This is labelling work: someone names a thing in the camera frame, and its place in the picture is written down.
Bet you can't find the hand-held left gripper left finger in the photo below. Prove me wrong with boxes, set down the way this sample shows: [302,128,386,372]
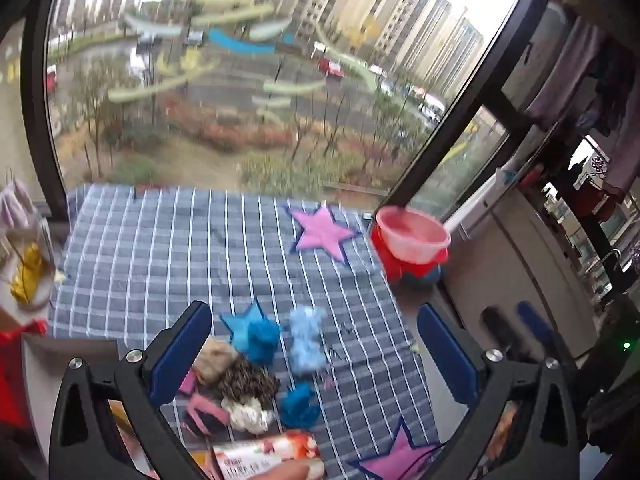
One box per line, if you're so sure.
[48,301,213,480]

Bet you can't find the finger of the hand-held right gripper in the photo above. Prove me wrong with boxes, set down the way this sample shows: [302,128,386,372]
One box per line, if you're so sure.
[516,301,557,358]
[481,306,523,362]

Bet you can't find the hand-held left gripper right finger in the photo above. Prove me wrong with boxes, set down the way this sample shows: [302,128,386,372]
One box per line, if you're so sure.
[416,303,583,480]

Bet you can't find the beige scrunchie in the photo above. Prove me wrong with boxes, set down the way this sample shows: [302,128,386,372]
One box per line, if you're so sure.
[194,337,240,387]

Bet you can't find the pink and black sponge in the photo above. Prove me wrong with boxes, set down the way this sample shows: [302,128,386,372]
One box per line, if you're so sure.
[183,393,231,436]

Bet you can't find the leopard print scrunchie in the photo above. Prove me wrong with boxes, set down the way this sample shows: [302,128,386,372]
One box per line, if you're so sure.
[217,357,281,404]

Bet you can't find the white floral scrunchie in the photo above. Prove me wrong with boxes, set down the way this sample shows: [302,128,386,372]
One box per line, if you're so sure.
[221,396,275,435]

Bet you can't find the light blue fluffy scrunchie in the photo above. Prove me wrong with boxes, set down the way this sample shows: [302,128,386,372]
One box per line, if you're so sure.
[288,306,327,377]

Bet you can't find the grey checked blanket with stars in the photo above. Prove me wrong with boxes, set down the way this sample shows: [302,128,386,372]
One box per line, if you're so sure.
[48,184,442,480]

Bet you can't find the red plastic basin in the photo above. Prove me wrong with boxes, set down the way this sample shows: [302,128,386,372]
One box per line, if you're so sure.
[370,222,449,284]

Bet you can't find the pink plastic basin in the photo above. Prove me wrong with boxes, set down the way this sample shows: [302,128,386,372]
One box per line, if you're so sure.
[376,205,452,265]

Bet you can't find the red and white tissue pack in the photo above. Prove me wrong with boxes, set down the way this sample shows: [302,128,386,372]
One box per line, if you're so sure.
[212,430,326,480]

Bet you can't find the yellow cloth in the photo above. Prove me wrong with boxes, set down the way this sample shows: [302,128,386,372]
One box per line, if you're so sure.
[10,242,44,304]

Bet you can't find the pale pink cloth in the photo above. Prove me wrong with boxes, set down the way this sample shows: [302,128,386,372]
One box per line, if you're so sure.
[0,180,34,234]

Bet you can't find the purple hanging garment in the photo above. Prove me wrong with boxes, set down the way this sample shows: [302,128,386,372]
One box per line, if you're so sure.
[525,15,607,132]

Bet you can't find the black window frame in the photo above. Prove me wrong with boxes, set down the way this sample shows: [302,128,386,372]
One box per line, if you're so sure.
[20,0,551,222]

